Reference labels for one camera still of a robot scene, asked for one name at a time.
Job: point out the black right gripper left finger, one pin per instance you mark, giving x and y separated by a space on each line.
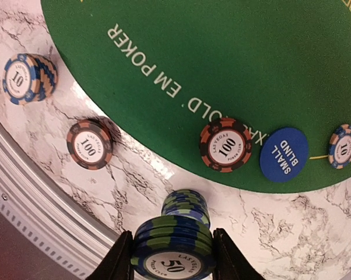
116 265

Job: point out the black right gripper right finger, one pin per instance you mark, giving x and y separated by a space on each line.
230 262

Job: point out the teal 50 chips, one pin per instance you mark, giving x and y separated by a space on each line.
173 247

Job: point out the blue small blind button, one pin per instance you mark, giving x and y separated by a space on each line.
284 154

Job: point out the brown 100 chip stack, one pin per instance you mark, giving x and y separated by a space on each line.
90 142

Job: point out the blue white chip mat edge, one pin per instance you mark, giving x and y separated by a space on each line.
339 154

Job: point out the blue tan 10 chip stack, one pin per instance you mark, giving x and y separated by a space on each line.
28 78

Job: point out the teal 50 chip stack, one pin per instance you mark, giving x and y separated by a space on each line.
189 203

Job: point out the green round poker mat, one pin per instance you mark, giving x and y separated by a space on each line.
161 70

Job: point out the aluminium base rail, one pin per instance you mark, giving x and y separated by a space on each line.
44 215

